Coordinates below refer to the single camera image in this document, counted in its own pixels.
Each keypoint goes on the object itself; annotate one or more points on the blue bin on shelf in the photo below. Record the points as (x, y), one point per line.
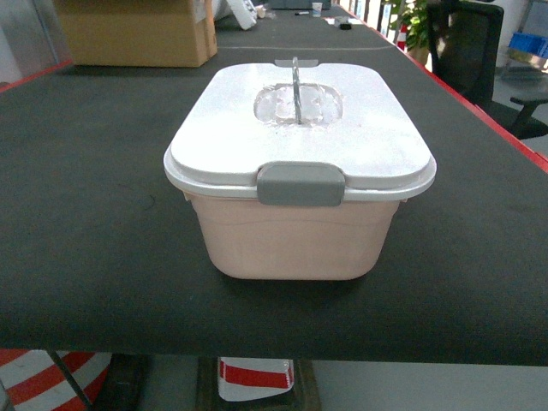
(530, 43)

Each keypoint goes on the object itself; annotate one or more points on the white paper cup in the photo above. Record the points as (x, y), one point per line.
(317, 8)

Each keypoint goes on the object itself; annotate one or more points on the white box lid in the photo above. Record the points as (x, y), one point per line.
(256, 126)

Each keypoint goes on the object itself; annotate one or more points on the cardboard box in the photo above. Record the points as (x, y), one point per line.
(160, 34)

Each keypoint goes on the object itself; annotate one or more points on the red white traffic cone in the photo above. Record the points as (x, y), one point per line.
(229, 383)

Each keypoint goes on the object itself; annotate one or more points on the pink plastic box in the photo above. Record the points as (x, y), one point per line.
(298, 223)

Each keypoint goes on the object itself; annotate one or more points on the green potted plant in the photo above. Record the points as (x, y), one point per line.
(408, 21)

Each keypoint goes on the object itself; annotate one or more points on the black table mat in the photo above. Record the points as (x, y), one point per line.
(99, 252)

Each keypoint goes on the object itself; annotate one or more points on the red white cone left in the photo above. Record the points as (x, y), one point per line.
(71, 380)

